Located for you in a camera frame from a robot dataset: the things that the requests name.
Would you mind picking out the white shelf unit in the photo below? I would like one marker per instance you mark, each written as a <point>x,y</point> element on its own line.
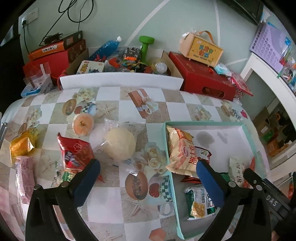
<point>277,85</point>

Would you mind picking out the black television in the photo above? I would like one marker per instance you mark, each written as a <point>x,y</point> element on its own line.
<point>251,10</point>

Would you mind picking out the green cow biscuit packet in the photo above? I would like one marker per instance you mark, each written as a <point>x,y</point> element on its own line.
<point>62,175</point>

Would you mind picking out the round bun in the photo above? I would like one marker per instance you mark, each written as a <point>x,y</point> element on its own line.
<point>118,142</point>

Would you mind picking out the card game box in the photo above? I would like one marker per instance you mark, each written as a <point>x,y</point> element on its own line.
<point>90,67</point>

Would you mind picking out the clear plastic box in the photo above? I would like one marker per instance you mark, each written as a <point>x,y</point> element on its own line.
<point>37,79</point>

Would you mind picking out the green dumbbell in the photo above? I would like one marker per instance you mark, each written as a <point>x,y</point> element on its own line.
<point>146,41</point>

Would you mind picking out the smartphone on stand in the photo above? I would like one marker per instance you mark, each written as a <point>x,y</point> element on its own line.
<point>3,130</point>

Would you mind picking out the red patterned pouch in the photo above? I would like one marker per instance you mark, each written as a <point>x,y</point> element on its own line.
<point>240,85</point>

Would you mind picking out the beige swiss roll packet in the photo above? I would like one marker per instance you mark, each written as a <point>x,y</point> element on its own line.
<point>182,154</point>

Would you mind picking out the red white snack packet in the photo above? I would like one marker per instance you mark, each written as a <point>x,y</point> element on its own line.
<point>202,154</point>

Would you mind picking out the dark green snack packet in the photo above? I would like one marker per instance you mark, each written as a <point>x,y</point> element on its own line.
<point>225,176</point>

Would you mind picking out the toy pile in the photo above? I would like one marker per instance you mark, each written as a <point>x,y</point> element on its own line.
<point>126,60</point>

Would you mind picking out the white orange snack packet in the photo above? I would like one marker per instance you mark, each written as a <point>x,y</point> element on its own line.
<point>236,168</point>

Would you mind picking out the wet wipes pack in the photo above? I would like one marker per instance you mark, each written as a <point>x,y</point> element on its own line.
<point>221,69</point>

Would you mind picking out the pink snack packet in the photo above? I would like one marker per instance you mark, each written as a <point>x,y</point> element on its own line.
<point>25,177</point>

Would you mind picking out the blue water bottle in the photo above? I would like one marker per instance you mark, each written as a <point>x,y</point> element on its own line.
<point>106,50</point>

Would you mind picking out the teal rimmed white tray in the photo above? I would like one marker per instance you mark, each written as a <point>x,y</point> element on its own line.
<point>231,139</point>

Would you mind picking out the yellow wooden handle box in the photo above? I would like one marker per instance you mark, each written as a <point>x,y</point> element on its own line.
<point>200,46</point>

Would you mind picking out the purple perforated basket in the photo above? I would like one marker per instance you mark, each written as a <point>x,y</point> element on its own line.
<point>271,45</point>

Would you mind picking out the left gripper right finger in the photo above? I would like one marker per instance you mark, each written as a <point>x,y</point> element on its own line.
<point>254,222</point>

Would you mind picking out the red box stack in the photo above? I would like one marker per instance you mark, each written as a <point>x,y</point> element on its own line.
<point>59,61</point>

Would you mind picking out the wall power socket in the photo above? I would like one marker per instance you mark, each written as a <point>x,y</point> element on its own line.
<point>33,15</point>

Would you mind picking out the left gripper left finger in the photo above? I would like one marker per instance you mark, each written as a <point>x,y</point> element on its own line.
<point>42,223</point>

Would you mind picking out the large red gift box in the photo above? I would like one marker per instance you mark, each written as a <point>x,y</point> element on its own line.
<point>201,79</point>

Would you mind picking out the red peanut snack bag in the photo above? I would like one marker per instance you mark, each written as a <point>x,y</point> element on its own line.
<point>76,153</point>

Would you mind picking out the orange flat box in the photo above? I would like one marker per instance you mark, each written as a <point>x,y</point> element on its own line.
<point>57,46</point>

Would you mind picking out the clear bottle white cap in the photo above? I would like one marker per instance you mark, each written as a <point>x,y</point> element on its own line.
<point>158,65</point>

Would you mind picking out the white green cracker packet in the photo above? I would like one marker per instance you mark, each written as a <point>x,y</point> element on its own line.
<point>199,203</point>

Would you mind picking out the cardboard toy box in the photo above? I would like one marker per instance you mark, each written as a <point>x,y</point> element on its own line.
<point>151,53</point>

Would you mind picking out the yellow cake packet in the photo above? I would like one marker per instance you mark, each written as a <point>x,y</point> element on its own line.
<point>23,144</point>

